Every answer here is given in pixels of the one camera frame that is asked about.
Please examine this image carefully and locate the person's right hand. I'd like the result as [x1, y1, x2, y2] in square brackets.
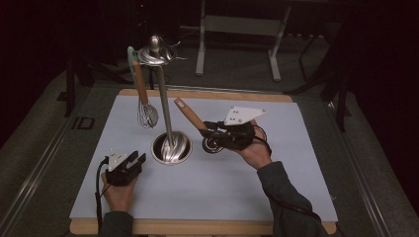
[235, 119, 273, 171]

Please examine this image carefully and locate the black metal stand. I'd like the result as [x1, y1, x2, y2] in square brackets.
[63, 55, 87, 119]
[285, 33, 353, 132]

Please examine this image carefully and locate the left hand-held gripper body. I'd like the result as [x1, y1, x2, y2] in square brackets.
[105, 148, 141, 187]

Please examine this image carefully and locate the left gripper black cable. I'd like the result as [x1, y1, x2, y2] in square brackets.
[94, 157, 111, 233]

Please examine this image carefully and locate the grey metal table frame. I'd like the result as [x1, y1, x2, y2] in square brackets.
[196, 0, 293, 83]

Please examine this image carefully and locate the metal floor rail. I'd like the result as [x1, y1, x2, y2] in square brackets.
[327, 100, 391, 237]
[0, 93, 92, 231]

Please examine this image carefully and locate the wooden handled steel whisk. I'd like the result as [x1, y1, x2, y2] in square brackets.
[126, 45, 160, 129]

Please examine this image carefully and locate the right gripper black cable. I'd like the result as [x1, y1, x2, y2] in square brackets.
[252, 124, 322, 222]

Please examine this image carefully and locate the wooden handled steel utensil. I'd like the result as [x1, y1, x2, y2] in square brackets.
[173, 97, 225, 155]

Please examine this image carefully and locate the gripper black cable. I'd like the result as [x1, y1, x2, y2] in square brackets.
[94, 157, 111, 233]
[252, 124, 322, 222]

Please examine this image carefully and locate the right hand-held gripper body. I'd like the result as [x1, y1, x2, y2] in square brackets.
[213, 106, 267, 151]

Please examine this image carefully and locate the person's left hand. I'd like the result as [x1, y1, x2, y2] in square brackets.
[101, 173, 139, 212]

